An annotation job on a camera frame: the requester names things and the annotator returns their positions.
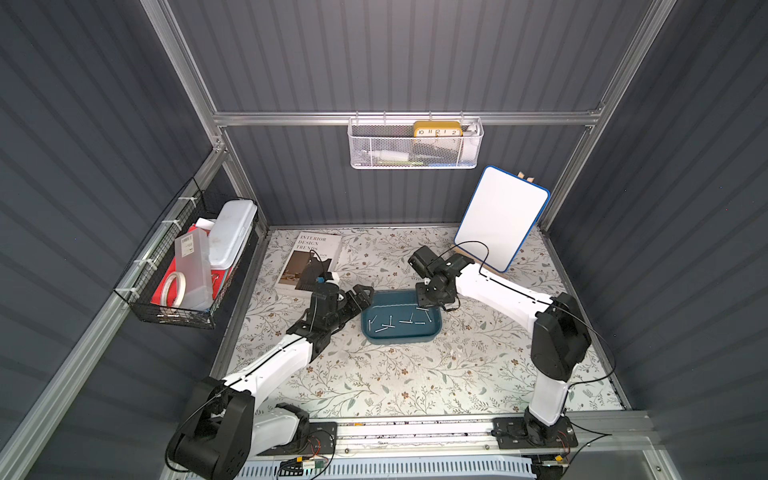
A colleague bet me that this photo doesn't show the white plastic case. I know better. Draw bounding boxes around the white plastic case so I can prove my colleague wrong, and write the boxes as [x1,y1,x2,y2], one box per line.
[208,199,257,270]

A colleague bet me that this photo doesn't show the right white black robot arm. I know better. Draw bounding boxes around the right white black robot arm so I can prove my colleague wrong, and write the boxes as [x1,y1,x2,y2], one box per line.
[408,246,592,431]

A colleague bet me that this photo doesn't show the white wire wall basket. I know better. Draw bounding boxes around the white wire wall basket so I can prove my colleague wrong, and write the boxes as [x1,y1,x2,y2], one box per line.
[347,116,485,170]

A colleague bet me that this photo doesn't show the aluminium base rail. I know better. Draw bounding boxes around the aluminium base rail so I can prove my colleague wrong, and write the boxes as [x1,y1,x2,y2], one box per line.
[161,410,673,480]

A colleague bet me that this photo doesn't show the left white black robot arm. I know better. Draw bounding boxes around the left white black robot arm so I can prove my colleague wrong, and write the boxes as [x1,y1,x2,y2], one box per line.
[164,280,375,479]

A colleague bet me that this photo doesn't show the teal plastic storage tray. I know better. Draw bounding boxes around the teal plastic storage tray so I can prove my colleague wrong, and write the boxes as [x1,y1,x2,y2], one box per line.
[361,289,443,345]

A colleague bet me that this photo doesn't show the white tape roll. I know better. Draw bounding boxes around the white tape roll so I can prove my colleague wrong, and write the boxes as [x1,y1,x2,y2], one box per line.
[160,271,186,308]

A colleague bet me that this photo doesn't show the black wire side basket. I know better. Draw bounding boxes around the black wire side basket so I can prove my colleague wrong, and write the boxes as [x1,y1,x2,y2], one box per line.
[115,180,259,330]

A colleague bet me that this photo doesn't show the translucent plastic container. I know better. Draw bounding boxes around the translucent plastic container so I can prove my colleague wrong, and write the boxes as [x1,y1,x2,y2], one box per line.
[174,229,213,311]

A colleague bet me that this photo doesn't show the yellow digital clock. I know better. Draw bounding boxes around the yellow digital clock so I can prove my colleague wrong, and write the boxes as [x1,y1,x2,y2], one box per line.
[413,120,464,138]

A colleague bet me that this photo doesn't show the blue framed whiteboard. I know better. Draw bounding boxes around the blue framed whiteboard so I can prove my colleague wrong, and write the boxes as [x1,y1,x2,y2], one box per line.
[454,166,551,275]

